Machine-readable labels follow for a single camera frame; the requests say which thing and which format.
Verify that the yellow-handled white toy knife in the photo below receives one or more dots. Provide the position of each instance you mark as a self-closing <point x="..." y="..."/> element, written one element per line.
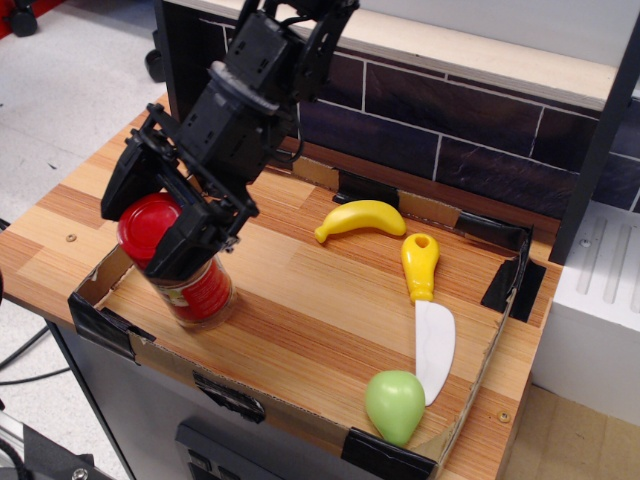
<point x="435" y="328"/>

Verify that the black control panel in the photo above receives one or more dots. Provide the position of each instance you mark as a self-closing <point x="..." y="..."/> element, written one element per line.
<point x="207" y="459"/>

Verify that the yellow toy banana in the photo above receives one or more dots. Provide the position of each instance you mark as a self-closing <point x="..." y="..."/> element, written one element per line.
<point x="361" y="214"/>

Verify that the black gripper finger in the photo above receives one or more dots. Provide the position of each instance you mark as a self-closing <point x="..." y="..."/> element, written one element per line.
<point x="201" y="231"/>
<point x="136" y="175"/>

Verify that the red-lidded spice bottle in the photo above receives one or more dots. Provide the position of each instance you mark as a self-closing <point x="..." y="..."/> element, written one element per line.
<point x="203" y="300"/>

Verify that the cardboard fence with black tape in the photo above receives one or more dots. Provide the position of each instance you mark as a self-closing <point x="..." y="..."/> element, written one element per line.
<point x="337" y="343"/>

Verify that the black shelf post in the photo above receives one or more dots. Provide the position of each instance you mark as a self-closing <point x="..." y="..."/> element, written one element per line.
<point x="598" y="151"/>

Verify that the black office chair wheel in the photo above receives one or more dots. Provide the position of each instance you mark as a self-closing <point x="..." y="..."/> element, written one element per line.
<point x="153" y="60"/>

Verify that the white ribbed appliance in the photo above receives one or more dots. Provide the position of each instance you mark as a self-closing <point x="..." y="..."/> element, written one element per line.
<point x="589" y="349"/>

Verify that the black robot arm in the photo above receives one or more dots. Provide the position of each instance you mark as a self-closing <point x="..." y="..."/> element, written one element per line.
<point x="278" y="59"/>

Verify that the dark brick backsplash panel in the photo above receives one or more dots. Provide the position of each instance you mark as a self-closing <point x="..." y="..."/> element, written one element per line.
<point x="516" y="148"/>

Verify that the green toy pear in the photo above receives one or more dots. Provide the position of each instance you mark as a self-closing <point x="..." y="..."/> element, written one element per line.
<point x="395" y="404"/>

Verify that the black bracket with bolt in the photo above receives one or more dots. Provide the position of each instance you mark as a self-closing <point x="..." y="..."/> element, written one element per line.
<point x="26" y="454"/>

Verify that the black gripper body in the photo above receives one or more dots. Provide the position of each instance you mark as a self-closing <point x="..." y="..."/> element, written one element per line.
<point x="225" y="142"/>

